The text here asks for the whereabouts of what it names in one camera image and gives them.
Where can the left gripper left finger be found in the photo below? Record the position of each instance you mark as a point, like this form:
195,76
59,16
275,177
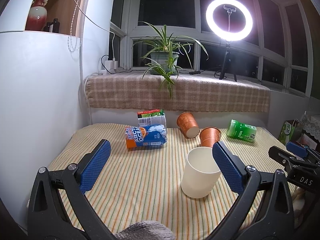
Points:
58,207

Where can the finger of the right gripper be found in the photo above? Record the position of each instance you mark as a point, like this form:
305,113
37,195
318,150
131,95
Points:
281,156
297,149

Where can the potted spider plant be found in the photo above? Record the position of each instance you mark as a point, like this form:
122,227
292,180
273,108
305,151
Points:
164,53

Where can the orange blue Arctic Ocean bottle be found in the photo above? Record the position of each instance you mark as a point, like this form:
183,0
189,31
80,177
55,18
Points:
155,135

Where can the red white ceramic vase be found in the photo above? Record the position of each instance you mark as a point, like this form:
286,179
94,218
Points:
37,15

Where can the white wall charger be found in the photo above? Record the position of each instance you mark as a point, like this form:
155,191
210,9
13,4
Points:
111,64

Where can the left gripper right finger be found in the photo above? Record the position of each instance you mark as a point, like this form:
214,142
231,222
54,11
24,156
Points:
274,218

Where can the near orange paper cup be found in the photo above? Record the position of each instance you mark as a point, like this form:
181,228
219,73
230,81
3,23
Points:
209,136

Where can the clear green-label bottle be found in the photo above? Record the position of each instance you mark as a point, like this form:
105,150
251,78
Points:
151,117

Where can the green plastic bottle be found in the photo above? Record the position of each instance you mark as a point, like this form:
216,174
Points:
241,131

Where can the brown plaid blanket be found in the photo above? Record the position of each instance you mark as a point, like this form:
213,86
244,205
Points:
193,93

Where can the ring light on tripod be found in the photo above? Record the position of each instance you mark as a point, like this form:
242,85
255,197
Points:
230,6

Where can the small dark bottle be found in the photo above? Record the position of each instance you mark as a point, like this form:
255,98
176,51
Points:
52,27

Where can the white plastic cup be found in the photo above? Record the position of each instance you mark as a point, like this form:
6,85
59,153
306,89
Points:
201,173

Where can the orange paper cup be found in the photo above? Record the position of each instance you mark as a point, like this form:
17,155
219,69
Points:
209,136
188,125

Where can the far orange paper cup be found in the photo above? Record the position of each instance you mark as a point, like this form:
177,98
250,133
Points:
188,125

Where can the green paper bag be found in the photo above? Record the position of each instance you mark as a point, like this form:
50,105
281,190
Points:
291,131

